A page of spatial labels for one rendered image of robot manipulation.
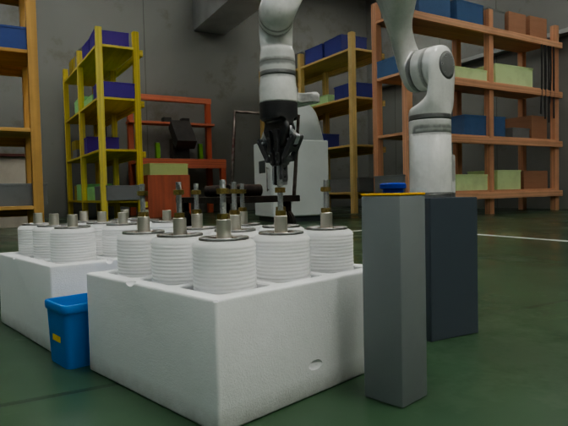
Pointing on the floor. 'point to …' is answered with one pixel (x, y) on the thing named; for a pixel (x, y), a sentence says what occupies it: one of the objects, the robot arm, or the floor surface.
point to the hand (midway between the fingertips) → (280, 175)
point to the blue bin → (68, 330)
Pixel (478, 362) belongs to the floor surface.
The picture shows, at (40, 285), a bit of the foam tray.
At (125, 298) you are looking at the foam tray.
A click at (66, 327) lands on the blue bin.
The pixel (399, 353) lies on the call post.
